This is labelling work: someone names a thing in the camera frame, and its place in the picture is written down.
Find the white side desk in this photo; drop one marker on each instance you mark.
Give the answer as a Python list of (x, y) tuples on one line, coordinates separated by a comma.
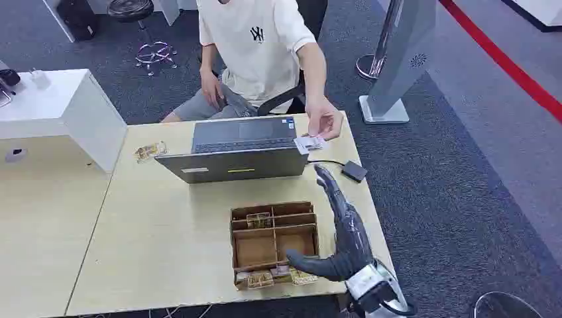
[(61, 109)]

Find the chrome stanchion post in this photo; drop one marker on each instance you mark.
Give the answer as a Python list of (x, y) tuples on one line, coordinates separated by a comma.
[(377, 48)]

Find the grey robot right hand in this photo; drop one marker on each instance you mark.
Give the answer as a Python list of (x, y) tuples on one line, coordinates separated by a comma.
[(351, 239)]

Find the round dark seat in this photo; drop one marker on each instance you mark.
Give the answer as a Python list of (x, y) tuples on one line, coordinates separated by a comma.
[(505, 307)]

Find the person's left hand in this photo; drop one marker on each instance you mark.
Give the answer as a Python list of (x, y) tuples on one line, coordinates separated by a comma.
[(322, 118)]

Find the grey laptop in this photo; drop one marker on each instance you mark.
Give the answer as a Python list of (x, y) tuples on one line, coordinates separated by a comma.
[(232, 153)]

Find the pale printed card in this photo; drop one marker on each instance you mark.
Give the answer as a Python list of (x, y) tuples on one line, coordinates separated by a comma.
[(281, 272)]

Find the yellow card stack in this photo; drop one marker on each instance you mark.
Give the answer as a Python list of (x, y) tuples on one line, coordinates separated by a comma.
[(259, 220)]

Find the grey kiosk stand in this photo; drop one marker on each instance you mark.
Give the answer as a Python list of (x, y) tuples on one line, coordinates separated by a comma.
[(401, 57)]

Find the small white bottle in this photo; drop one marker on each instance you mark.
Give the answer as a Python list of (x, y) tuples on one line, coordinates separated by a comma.
[(39, 79)]

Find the black bin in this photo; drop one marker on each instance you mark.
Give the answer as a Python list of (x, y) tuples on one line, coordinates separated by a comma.
[(79, 19)]

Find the black power adapter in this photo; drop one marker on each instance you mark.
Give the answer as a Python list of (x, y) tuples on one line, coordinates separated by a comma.
[(354, 171)]

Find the wooden card box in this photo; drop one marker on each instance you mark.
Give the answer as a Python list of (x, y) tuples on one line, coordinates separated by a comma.
[(263, 245)]

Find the black device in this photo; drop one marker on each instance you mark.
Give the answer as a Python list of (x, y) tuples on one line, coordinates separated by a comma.
[(8, 79)]

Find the person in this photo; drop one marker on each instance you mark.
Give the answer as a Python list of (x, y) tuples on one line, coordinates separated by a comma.
[(259, 52)]

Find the white printed card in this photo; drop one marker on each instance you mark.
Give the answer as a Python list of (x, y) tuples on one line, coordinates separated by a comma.
[(309, 144)]

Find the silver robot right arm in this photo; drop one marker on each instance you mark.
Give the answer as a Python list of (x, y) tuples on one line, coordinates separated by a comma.
[(373, 287)]

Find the yellow printed card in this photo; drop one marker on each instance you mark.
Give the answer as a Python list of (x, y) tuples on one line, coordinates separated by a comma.
[(304, 278), (260, 279)]

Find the black round stool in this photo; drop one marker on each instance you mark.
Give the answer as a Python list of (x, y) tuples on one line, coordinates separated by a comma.
[(136, 17)]

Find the person's right hand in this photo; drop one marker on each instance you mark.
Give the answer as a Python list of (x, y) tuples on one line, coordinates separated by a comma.
[(211, 90)]

